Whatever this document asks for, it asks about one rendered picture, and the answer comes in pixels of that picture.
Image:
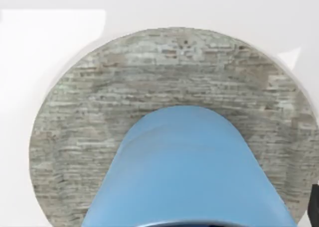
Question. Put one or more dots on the light blue cup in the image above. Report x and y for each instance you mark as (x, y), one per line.
(184, 167)

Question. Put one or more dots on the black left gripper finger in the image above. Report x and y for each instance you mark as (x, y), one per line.
(314, 207)

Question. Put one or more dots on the round grey wooden coaster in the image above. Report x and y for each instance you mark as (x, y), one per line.
(159, 75)

